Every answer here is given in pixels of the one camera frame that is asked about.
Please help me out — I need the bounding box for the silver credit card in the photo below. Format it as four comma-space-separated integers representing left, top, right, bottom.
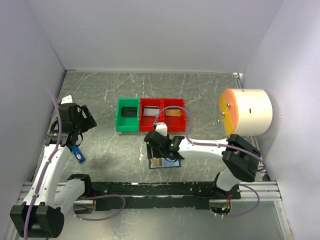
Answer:
142, 105, 160, 117

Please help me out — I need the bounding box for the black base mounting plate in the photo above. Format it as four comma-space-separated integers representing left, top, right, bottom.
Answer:
82, 181, 241, 211

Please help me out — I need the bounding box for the cream cylinder orange yellow face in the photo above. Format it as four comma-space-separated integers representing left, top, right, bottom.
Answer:
218, 88, 273, 137

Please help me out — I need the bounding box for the gold credit card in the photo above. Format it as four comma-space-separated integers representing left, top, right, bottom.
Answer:
164, 107, 181, 117

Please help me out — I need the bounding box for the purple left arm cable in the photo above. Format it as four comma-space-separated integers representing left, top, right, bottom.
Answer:
23, 88, 126, 238

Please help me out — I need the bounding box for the gold card from holder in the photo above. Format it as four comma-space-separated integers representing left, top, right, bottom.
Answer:
151, 157, 163, 168

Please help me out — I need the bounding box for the blue leather card holder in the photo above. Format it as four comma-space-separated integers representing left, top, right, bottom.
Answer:
147, 145, 181, 169

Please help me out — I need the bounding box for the red plastic bin right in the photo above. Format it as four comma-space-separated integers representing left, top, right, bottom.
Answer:
163, 98, 186, 132

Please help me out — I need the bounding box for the aluminium rail frame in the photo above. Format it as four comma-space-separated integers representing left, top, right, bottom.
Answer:
4, 72, 293, 240

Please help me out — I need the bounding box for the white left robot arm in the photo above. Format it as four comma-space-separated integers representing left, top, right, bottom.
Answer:
10, 95, 97, 240

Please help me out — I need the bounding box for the blue black handled tool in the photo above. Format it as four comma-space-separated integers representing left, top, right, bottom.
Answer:
71, 145, 86, 164

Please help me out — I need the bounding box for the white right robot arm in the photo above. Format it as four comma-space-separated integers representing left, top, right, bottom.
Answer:
144, 130, 261, 199

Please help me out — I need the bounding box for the black credit card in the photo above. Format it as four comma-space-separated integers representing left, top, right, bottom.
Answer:
121, 106, 138, 117

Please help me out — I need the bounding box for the green plastic bin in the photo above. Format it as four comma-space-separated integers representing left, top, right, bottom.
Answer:
115, 98, 140, 132

